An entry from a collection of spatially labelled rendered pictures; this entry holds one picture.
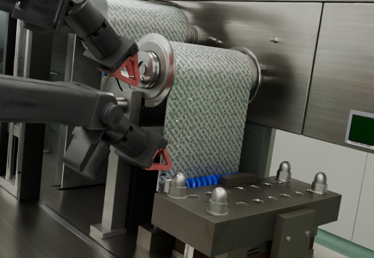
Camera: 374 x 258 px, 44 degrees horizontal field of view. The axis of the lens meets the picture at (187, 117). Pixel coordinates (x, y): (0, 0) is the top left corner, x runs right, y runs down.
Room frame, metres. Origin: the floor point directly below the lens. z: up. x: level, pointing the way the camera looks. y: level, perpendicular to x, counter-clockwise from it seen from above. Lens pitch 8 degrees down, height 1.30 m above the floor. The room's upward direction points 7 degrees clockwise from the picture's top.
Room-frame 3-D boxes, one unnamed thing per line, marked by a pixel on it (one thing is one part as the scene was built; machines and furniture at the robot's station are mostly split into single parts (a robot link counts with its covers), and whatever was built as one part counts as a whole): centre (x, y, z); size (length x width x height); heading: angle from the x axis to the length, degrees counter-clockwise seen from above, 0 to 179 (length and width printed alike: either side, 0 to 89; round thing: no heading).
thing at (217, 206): (0.77, -0.07, 1.05); 0.04 x 0.04 x 0.04
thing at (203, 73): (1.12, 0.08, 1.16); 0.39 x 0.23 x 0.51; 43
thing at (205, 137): (0.97, -0.05, 1.11); 0.23 x 0.01 x 0.18; 133
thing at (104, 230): (0.94, 0.14, 1.05); 0.06 x 0.05 x 0.31; 133
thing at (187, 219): (0.92, -0.16, 1.00); 0.40 x 0.16 x 0.06; 133
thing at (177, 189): (0.84, 0.00, 1.05); 0.04 x 0.04 x 0.04
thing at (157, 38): (0.94, 0.08, 1.25); 0.15 x 0.01 x 0.15; 43
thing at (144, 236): (0.98, -0.05, 0.92); 0.28 x 0.04 x 0.04; 133
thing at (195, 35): (1.32, 0.04, 1.34); 0.07 x 0.07 x 0.07; 43
